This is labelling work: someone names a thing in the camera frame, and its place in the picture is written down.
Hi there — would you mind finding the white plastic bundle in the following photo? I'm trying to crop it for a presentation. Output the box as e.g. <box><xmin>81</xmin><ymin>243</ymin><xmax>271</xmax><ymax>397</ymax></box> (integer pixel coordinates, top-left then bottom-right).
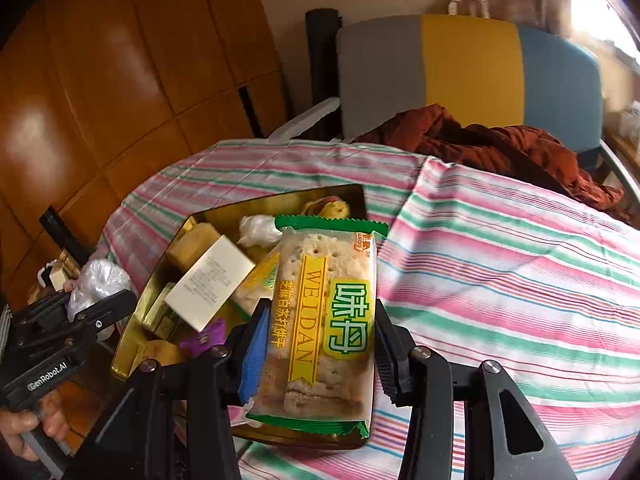
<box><xmin>66</xmin><ymin>258</ymin><xmax>137</xmax><ymax>342</ymax></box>

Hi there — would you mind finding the cracker packet green yellow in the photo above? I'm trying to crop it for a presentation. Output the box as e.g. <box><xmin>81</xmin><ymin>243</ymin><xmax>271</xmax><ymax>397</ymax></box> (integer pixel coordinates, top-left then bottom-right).
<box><xmin>247</xmin><ymin>216</ymin><xmax>388</xmax><ymax>440</ymax></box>

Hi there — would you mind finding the left hand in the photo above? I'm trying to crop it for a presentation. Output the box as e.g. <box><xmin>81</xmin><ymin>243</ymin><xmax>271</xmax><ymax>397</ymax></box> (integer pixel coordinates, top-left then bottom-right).
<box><xmin>1</xmin><ymin>389</ymin><xmax>70</xmax><ymax>463</ymax></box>

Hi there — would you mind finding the purple wrapped item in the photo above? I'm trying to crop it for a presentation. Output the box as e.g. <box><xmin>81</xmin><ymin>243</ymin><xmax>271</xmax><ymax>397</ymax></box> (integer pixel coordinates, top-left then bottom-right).
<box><xmin>179</xmin><ymin>320</ymin><xmax>226</xmax><ymax>359</ymax></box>

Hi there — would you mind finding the striped bed sheet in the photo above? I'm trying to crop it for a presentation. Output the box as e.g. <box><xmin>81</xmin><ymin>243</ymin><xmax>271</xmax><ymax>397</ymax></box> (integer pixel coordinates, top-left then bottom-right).
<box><xmin>100</xmin><ymin>140</ymin><xmax>639</xmax><ymax>479</ymax></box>

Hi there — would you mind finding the white paper box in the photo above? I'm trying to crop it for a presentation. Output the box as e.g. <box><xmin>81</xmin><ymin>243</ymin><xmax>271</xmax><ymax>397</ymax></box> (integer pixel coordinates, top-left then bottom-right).
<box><xmin>165</xmin><ymin>235</ymin><xmax>255</xmax><ymax>333</ymax></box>

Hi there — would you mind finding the yellow snack packet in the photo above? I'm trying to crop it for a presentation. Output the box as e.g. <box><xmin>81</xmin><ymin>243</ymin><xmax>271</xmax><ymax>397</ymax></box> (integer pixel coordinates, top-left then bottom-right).
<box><xmin>231</xmin><ymin>246</ymin><xmax>280</xmax><ymax>315</ymax></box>

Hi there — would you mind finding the gold storage box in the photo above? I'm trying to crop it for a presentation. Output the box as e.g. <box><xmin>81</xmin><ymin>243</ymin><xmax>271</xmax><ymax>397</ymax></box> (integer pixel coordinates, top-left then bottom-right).
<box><xmin>112</xmin><ymin>183</ymin><xmax>368</xmax><ymax>450</ymax></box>

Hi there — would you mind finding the small plastic bag in box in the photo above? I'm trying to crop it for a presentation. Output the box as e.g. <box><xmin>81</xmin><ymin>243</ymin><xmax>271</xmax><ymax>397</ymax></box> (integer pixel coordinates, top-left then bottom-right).
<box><xmin>238</xmin><ymin>214</ymin><xmax>282</xmax><ymax>248</ymax></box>

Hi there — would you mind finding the rust orange jacket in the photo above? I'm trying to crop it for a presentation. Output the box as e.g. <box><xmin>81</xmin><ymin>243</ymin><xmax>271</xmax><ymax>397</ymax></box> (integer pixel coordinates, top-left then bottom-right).
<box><xmin>355</xmin><ymin>104</ymin><xmax>624</xmax><ymax>212</ymax></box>

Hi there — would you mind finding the yellow blue grey armchair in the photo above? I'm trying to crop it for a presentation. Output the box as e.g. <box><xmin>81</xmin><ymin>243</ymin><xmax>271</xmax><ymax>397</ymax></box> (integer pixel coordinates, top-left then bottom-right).
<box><xmin>270</xmin><ymin>14</ymin><xmax>639</xmax><ymax>200</ymax></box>

